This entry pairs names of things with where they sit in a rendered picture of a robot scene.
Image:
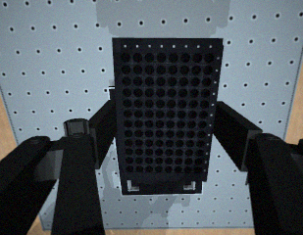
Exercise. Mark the grey perforated base plate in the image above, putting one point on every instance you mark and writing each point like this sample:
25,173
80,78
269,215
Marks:
56,62

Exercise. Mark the black well plate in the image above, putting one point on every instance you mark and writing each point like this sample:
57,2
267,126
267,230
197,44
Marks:
166,97

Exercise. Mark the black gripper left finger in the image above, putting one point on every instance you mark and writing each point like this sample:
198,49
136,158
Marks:
69,159

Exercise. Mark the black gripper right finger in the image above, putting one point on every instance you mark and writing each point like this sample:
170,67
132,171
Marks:
274,178

